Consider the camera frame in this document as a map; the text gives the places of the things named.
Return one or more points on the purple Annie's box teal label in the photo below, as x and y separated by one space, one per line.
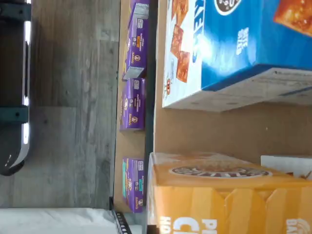
135 185

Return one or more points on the purple Annie's box brown label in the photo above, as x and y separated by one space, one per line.
134 107

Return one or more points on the yellow white pretzel crackers box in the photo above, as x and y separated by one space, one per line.
207 207
280 163

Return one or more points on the dark robot base platform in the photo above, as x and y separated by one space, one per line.
12 61

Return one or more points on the teal metal base frame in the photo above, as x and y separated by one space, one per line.
14 113

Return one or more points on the wooden shelf board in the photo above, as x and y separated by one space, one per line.
131 143
207 131

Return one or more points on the wooden upper shelf board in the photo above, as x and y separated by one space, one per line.
207 131

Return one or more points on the white side curtain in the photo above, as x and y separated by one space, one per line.
48 221

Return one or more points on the blue pretzel crackers box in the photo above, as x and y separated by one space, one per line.
224 48

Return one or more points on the wooden lower shelf board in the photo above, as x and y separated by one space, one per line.
131 143

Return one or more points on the purple Annie's box orange label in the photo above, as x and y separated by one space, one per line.
136 48

